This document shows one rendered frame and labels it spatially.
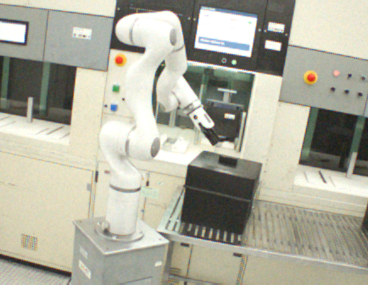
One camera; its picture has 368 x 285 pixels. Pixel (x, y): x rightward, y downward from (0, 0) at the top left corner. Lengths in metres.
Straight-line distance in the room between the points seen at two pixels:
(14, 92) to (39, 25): 0.75
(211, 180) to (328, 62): 0.86
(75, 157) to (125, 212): 0.89
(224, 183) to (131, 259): 0.49
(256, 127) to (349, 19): 0.71
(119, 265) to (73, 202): 0.98
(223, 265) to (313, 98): 1.03
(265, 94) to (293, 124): 0.22
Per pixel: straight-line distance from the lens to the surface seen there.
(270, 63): 2.25
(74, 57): 2.41
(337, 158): 2.84
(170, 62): 1.79
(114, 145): 1.62
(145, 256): 1.72
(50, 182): 2.60
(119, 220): 1.68
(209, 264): 2.55
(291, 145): 2.31
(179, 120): 3.22
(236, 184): 1.82
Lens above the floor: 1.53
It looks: 13 degrees down
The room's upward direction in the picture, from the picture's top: 9 degrees clockwise
